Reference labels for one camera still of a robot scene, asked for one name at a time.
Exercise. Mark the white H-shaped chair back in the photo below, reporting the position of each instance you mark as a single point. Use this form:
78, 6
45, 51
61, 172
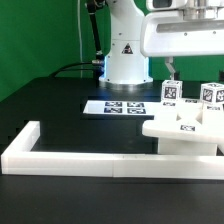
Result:
187, 120

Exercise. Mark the black camera pole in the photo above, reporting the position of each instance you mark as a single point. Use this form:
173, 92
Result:
92, 7

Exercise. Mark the white tagged cube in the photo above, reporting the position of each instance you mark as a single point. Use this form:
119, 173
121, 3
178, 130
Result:
212, 93
171, 90

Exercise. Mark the white tag base sheet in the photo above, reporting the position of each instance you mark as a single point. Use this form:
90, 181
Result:
126, 108

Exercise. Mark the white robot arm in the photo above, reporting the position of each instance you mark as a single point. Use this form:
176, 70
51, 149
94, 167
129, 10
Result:
125, 64

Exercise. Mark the white U-shaped fence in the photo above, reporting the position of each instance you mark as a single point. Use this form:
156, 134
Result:
19, 158

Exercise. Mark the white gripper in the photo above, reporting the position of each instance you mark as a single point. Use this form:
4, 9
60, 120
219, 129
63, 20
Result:
182, 28

